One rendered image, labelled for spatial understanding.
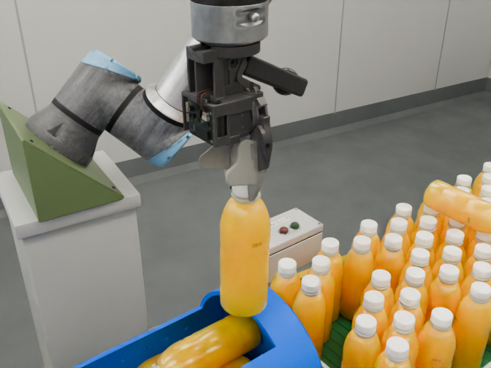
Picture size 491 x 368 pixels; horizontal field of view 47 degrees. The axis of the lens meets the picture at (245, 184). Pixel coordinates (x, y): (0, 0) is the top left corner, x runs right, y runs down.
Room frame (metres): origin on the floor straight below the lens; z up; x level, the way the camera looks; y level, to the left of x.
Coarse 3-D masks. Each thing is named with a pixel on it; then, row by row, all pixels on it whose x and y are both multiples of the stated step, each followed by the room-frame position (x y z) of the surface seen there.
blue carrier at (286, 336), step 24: (192, 312) 0.78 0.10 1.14; (216, 312) 0.82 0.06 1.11; (264, 312) 0.68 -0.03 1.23; (288, 312) 0.68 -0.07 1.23; (144, 336) 0.72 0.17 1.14; (168, 336) 0.75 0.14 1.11; (264, 336) 0.73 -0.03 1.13; (288, 336) 0.64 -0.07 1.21; (96, 360) 0.67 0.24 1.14; (120, 360) 0.70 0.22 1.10; (144, 360) 0.72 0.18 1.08; (264, 360) 0.60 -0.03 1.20; (288, 360) 0.61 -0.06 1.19; (312, 360) 0.63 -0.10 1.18
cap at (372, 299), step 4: (368, 292) 0.87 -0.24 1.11; (372, 292) 0.87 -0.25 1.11; (376, 292) 0.87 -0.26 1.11; (364, 296) 0.86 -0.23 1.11; (368, 296) 0.85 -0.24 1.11; (372, 296) 0.85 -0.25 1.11; (376, 296) 0.85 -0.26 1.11; (380, 296) 0.85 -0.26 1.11; (364, 300) 0.85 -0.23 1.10; (368, 300) 0.84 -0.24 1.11; (372, 300) 0.84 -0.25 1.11; (376, 300) 0.84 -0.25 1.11; (380, 300) 0.84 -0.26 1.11; (368, 304) 0.84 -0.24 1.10; (372, 304) 0.84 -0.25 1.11; (376, 304) 0.84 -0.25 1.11; (380, 304) 0.84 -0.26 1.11; (372, 308) 0.84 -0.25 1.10; (376, 308) 0.84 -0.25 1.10; (380, 308) 0.84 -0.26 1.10
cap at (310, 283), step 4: (304, 276) 0.92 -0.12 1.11; (308, 276) 0.92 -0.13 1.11; (312, 276) 0.92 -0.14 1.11; (316, 276) 0.92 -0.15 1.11; (304, 280) 0.90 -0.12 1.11; (308, 280) 0.90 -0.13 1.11; (312, 280) 0.90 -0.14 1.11; (316, 280) 0.90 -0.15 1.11; (320, 280) 0.90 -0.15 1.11; (304, 284) 0.89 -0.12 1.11; (308, 284) 0.89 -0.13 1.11; (312, 284) 0.89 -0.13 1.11; (316, 284) 0.89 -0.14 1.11; (320, 284) 0.90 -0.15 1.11; (304, 288) 0.89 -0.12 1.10; (308, 288) 0.89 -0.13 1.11; (312, 288) 0.89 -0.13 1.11; (316, 288) 0.89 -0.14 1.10; (308, 292) 0.89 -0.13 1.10; (312, 292) 0.89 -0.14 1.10
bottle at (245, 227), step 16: (224, 208) 0.67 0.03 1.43; (240, 208) 0.65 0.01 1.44; (256, 208) 0.65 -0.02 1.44; (224, 224) 0.65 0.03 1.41; (240, 224) 0.64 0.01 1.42; (256, 224) 0.64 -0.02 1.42; (224, 240) 0.65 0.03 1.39; (240, 240) 0.63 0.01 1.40; (256, 240) 0.64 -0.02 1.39; (224, 256) 0.65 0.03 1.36; (240, 256) 0.63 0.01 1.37; (256, 256) 0.64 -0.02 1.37; (224, 272) 0.65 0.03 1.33; (240, 272) 0.63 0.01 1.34; (256, 272) 0.64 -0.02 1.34; (224, 288) 0.65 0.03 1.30; (240, 288) 0.63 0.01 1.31; (256, 288) 0.64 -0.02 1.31; (224, 304) 0.64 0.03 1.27; (240, 304) 0.63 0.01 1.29; (256, 304) 0.64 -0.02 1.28
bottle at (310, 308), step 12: (300, 288) 0.90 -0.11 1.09; (300, 300) 0.89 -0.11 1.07; (312, 300) 0.88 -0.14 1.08; (324, 300) 0.90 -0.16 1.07; (300, 312) 0.88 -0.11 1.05; (312, 312) 0.87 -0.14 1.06; (324, 312) 0.89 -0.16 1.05; (312, 324) 0.87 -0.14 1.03; (324, 324) 0.89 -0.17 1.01; (312, 336) 0.87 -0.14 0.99
